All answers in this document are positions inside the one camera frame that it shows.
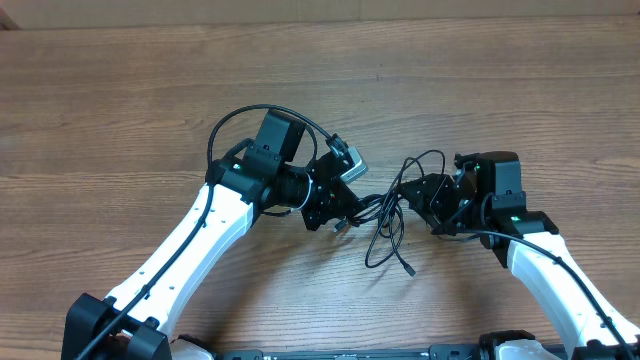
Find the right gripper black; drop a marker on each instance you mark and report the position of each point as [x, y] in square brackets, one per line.
[428, 204]

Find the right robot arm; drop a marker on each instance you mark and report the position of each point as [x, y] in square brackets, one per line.
[484, 199]

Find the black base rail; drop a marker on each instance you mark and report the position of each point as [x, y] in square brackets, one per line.
[345, 354]

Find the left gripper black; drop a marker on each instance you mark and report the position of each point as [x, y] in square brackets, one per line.
[330, 203]

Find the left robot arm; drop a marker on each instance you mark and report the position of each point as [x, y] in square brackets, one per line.
[292, 162]

